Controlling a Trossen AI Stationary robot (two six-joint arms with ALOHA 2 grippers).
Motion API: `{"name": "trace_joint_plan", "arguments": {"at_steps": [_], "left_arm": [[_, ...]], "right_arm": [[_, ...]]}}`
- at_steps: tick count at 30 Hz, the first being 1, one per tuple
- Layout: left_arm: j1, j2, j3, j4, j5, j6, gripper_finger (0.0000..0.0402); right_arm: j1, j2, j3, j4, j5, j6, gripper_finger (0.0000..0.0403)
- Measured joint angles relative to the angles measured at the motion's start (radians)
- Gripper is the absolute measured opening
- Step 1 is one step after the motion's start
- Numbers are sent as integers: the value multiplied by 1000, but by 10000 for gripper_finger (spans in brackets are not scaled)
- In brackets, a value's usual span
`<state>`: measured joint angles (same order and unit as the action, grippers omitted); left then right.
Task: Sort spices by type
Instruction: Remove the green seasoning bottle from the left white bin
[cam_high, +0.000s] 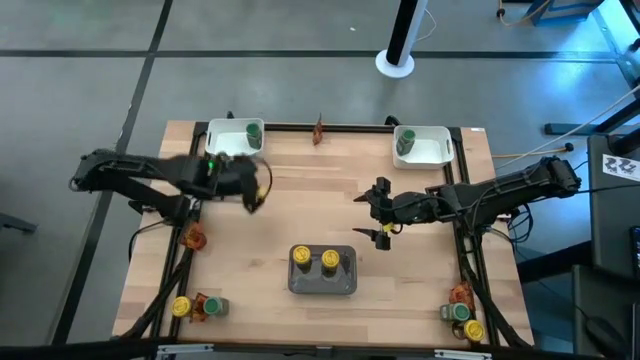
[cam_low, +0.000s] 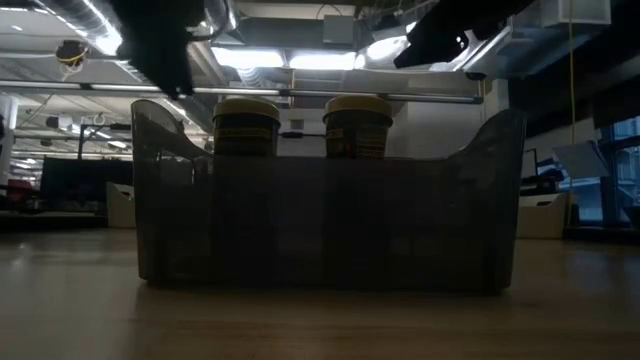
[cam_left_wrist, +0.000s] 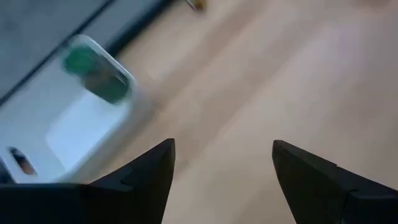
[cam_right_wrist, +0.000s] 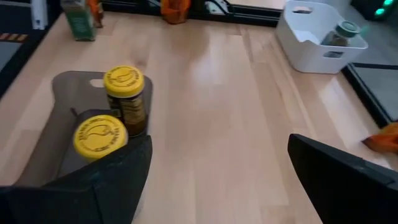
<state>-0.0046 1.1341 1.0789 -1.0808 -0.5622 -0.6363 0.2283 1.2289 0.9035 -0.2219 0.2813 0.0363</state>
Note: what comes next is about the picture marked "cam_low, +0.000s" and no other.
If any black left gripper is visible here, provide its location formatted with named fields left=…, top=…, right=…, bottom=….
left=112, top=0, right=206, bottom=100

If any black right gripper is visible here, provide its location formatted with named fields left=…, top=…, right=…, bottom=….
left=392, top=0, right=534, bottom=70

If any yellow lid spice jar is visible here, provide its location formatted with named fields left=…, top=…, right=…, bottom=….
left=322, top=94, right=394, bottom=160
left=212, top=97, right=281, bottom=160

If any white plastic bin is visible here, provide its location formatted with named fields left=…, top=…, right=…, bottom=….
left=517, top=192, right=569, bottom=240
left=104, top=181, right=136, bottom=229

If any ceiling light panel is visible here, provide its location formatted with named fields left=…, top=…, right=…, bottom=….
left=288, top=51, right=357, bottom=71
left=212, top=47, right=285, bottom=70

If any grey ceiling box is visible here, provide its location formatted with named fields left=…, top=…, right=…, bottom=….
left=322, top=13, right=356, bottom=45

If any silver horizontal pipe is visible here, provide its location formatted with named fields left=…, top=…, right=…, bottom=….
left=0, top=79, right=485, bottom=105

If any black monitor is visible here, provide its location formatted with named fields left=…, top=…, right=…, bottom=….
left=39, top=157, right=134, bottom=201

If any black equipment pile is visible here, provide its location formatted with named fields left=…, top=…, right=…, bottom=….
left=519, top=159, right=566, bottom=197

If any grey tilted panel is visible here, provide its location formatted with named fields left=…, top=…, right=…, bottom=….
left=552, top=141, right=610, bottom=181

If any red object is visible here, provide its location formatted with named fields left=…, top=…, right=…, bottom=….
left=0, top=178, right=34, bottom=210

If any dark grey translucent bin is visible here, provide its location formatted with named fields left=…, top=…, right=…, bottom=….
left=130, top=98, right=529, bottom=294

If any black reel with yellow cable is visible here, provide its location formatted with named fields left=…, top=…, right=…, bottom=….
left=54, top=39, right=90, bottom=69

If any black metal table frame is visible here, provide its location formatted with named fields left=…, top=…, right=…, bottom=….
left=0, top=212, right=640, bottom=245

